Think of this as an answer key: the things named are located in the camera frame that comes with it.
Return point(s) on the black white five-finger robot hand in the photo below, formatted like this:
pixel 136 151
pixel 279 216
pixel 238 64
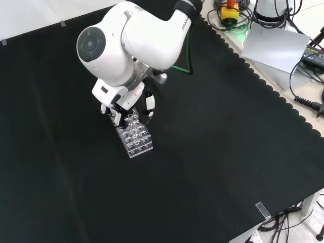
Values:
pixel 108 95

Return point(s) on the clear glass test tube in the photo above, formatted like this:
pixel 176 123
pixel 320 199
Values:
pixel 131 120

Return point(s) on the clear test tube rack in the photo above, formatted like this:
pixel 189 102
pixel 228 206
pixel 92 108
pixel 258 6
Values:
pixel 139 145

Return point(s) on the grey cloth clip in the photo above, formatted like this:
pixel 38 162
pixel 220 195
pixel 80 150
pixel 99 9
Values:
pixel 4 42
pixel 62 23

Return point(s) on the black bench cloth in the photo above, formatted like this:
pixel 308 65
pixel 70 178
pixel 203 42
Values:
pixel 202 152

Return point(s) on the yellow stop button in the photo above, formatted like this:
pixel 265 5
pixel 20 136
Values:
pixel 229 14

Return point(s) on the pale grey board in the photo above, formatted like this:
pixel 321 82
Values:
pixel 273 48

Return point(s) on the white cylindrical stand base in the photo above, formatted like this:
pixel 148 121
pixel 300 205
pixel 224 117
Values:
pixel 269 10

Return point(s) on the clear cloth clip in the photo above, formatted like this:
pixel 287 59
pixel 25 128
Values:
pixel 263 210

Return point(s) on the white power strip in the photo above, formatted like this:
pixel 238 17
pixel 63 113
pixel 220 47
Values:
pixel 253 236

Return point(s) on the black power adapter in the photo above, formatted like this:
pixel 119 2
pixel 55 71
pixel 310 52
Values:
pixel 312 54

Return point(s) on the black tripod leg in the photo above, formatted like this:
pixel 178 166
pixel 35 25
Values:
pixel 317 38

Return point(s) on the white table leg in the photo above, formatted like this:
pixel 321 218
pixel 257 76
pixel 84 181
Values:
pixel 311 202

